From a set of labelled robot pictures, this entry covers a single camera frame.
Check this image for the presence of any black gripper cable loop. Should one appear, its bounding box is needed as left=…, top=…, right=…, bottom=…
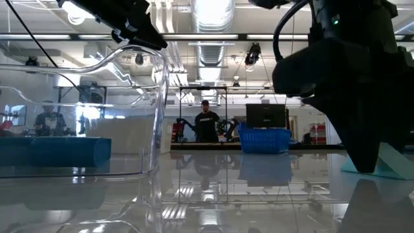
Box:
left=272, top=0, right=312, bottom=63
left=3, top=0, right=82, bottom=93

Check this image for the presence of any mint green block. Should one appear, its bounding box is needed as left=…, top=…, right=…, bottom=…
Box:
left=340, top=141, right=414, bottom=181

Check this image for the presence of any silver ventilation duct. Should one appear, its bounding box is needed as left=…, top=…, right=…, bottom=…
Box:
left=190, top=0, right=235, bottom=98

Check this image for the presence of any black overhead camera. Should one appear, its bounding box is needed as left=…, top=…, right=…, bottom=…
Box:
left=244, top=42, right=262, bottom=72

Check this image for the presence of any black right gripper cable loop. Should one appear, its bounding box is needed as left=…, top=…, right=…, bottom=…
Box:
left=272, top=0, right=312, bottom=63

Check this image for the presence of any black monitor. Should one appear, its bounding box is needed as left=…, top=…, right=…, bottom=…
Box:
left=245, top=103, right=287, bottom=129

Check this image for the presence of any clear plastic bin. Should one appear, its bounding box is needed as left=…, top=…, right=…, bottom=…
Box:
left=0, top=44, right=171, bottom=233

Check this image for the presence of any person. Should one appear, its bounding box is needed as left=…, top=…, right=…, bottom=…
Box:
left=33, top=100, right=68, bottom=137
left=193, top=99, right=221, bottom=144

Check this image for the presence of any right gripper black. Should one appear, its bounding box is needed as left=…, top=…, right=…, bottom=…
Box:
left=272, top=38, right=414, bottom=174

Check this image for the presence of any black left gripper cable loop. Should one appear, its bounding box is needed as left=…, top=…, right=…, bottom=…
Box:
left=3, top=0, right=82, bottom=93

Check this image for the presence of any blue cylinder block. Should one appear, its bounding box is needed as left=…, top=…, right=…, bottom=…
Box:
left=29, top=136, right=113, bottom=168

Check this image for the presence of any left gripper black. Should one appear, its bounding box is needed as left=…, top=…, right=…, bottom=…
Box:
left=56, top=0, right=169, bottom=51

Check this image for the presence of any black aluminium table frame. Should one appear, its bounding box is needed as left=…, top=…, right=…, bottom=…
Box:
left=169, top=141, right=345, bottom=151

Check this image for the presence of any blue plastic basket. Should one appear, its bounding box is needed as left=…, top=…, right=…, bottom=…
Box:
left=237, top=122, right=292, bottom=154

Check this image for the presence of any red shelf unit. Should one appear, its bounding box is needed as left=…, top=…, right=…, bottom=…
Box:
left=309, top=122, right=327, bottom=145

